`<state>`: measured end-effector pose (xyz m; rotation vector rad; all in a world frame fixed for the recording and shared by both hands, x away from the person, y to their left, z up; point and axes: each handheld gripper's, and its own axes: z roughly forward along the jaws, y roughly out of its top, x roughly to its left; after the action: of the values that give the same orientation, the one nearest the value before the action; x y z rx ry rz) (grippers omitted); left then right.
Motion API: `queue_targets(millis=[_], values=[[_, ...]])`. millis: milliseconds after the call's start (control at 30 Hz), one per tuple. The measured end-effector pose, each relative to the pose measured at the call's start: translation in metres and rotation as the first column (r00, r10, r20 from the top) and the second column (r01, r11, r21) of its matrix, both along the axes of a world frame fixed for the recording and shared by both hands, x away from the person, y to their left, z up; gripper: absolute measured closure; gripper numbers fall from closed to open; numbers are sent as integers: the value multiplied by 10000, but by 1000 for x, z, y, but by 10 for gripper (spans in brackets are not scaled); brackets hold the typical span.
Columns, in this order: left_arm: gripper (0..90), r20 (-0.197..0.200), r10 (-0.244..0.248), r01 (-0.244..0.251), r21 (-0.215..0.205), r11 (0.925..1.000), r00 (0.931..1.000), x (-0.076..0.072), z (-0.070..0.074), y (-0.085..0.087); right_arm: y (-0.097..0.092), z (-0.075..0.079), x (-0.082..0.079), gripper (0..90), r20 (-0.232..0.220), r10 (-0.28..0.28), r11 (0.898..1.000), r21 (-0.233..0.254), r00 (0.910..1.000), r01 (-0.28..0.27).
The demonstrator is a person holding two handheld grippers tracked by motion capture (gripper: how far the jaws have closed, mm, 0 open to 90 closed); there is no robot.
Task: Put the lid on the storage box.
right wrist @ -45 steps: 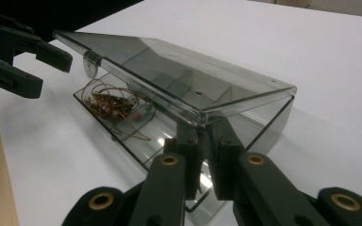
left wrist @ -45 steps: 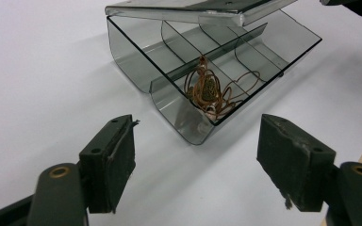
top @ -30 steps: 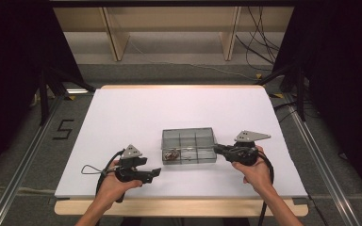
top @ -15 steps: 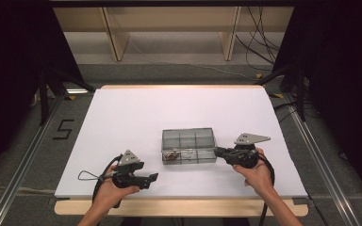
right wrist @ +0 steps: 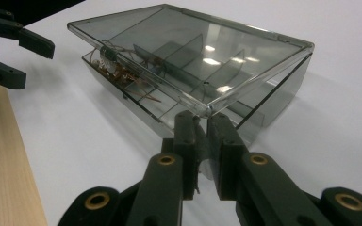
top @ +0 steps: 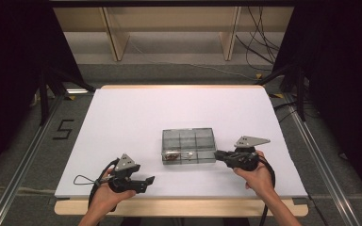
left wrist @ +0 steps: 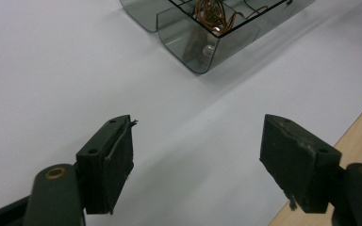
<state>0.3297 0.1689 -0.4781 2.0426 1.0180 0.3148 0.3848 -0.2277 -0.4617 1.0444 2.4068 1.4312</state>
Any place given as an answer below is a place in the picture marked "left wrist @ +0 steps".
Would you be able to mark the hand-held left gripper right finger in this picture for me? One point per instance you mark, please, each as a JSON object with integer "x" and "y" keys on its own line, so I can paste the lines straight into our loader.
{"x": 298, "y": 163}

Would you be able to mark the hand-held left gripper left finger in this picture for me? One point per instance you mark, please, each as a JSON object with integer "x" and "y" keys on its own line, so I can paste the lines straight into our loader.
{"x": 106, "y": 169}

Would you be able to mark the grey transparent compartment box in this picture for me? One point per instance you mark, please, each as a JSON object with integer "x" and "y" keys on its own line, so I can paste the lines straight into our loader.
{"x": 179, "y": 31}

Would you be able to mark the white table sheet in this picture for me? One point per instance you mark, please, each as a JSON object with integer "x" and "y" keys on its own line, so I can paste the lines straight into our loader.
{"x": 44, "y": 78}

